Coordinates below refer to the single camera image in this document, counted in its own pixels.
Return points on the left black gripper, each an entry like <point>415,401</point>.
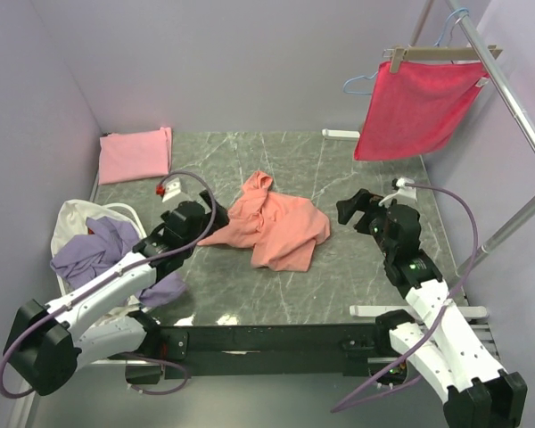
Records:
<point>220,221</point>

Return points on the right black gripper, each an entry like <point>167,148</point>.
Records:
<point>362,201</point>

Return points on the salmon orange t shirt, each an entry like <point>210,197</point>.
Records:
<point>283,231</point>

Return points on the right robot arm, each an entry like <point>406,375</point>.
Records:
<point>432,335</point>

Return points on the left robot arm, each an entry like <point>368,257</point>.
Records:
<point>49,343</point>

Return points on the folded pink t shirt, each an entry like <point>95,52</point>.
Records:
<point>130,157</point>

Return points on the lavender purple t shirt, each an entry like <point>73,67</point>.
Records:
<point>84,257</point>

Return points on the red microfiber towel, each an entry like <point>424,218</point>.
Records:
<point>417,109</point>

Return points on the black base beam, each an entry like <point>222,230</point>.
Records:
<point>346,349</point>

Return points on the white laundry basket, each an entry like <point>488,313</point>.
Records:
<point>123,212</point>

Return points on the white t shirt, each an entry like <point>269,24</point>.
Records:
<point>71,221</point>

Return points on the wooden clip hanger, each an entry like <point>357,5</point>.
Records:
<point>398,54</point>

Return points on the metal clothes rack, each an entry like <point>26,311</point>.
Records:
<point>486,173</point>

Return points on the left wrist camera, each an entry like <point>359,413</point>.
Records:
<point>171,191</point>

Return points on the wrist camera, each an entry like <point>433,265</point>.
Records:
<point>171,191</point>
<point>404,192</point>

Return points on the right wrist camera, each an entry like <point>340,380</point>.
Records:
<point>404,192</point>

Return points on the blue wire hanger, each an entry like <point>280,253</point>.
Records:
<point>445,28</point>

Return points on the aluminium rail frame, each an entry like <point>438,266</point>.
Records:
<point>481,339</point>

